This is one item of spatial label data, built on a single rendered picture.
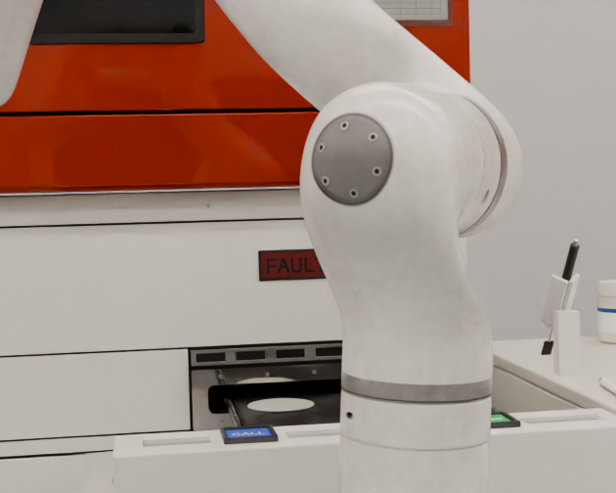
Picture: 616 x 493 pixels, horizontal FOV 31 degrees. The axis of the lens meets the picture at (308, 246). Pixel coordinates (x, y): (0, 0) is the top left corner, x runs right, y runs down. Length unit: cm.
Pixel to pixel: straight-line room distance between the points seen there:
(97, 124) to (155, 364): 38
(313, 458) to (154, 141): 69
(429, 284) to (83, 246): 99
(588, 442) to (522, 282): 222
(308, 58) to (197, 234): 85
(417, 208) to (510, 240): 263
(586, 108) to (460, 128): 268
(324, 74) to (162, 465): 44
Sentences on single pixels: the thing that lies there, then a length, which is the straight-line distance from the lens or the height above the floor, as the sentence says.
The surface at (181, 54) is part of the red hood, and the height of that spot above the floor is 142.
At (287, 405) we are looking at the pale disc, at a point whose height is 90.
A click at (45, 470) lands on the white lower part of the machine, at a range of 178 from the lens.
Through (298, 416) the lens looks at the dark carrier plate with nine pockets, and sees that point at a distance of 157.
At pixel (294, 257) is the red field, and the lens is 174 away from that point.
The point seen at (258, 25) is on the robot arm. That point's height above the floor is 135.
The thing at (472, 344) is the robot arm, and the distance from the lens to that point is 85.
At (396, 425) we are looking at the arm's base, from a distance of 84.
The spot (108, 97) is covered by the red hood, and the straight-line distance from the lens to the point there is 168.
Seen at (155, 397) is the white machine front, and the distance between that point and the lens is 175.
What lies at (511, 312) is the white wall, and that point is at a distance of 341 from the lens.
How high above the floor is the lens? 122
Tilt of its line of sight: 3 degrees down
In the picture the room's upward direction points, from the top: 1 degrees counter-clockwise
